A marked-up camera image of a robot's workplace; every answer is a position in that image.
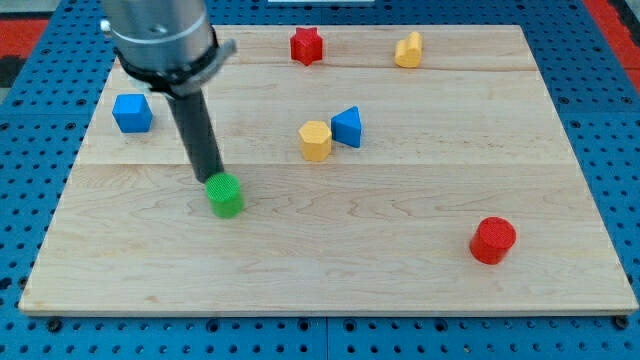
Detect yellow hexagon block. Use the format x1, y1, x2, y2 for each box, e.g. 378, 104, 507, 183
298, 120, 332, 162

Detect yellow heart block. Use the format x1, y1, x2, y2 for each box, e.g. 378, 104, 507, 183
394, 31, 423, 68

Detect green cylinder block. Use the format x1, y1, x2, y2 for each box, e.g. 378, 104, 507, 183
205, 172, 244, 219

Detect wooden board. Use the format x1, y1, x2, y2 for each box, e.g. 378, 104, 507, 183
19, 25, 638, 317

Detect blue cube block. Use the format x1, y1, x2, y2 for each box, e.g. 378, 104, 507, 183
112, 94, 153, 133

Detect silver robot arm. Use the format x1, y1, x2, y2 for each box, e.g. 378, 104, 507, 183
100, 0, 237, 97

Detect red star block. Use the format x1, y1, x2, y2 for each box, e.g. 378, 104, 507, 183
290, 27, 324, 66

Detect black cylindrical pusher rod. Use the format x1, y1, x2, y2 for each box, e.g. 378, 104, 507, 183
167, 91, 224, 183

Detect blue triangle block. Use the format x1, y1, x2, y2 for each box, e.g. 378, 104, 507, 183
330, 106, 362, 148

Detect red cylinder block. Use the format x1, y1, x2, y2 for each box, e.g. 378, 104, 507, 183
469, 217, 517, 265

